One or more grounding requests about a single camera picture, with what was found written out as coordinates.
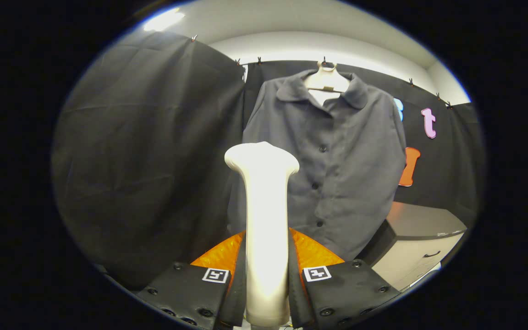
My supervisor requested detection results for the white garment steamer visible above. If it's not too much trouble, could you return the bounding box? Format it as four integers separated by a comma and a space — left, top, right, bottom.
224, 141, 300, 328

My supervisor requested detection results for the narrow ceiling light panel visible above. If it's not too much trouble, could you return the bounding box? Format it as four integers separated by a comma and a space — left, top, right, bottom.
144, 8, 186, 33

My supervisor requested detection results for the grey cabinet with drawers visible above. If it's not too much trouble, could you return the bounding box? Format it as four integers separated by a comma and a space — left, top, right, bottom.
358, 202, 468, 292

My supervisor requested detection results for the cream plastic clothes hanger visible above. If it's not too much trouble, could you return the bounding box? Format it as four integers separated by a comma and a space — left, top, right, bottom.
303, 61, 351, 94

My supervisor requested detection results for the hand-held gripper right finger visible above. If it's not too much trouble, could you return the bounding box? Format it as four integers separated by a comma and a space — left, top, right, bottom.
288, 228, 402, 330

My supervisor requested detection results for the dark grey button shirt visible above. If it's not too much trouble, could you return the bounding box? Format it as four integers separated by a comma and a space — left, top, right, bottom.
227, 69, 407, 262

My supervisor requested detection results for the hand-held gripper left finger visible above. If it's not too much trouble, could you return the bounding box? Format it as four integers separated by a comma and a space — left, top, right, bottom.
137, 229, 250, 330

